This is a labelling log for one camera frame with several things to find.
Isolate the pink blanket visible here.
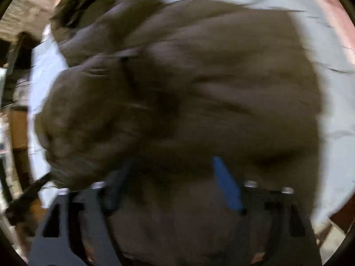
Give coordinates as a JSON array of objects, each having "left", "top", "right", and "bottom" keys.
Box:
[{"left": 286, "top": 0, "right": 355, "bottom": 70}]

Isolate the light blue bed sheet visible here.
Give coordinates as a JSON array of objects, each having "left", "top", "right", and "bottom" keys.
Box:
[{"left": 26, "top": 0, "right": 355, "bottom": 228}]

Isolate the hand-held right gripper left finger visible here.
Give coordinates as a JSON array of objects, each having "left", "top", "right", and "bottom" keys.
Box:
[{"left": 28, "top": 158, "right": 136, "bottom": 266}]

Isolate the brown jacket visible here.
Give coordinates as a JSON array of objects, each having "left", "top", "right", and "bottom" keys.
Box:
[{"left": 35, "top": 0, "right": 323, "bottom": 266}]

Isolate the cardboard box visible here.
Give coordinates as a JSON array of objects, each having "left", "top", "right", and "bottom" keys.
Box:
[{"left": 10, "top": 108, "right": 30, "bottom": 150}]

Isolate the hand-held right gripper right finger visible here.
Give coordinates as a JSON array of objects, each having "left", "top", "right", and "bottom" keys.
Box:
[{"left": 212, "top": 156, "right": 323, "bottom": 266}]

